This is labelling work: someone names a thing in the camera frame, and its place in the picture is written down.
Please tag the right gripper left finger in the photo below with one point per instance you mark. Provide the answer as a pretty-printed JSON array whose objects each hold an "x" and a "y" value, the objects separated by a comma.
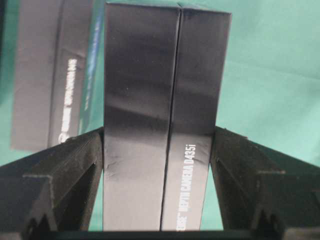
[{"x": 54, "y": 189}]

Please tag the green table cloth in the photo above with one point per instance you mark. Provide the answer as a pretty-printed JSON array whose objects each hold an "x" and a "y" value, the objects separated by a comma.
[{"x": 270, "y": 90}]

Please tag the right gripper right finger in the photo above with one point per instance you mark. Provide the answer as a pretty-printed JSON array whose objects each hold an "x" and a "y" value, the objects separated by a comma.
[{"x": 261, "y": 188}]

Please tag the black box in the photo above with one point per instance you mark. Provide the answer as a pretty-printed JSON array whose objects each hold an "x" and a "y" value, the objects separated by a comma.
[
  {"x": 163, "y": 68},
  {"x": 58, "y": 43}
]

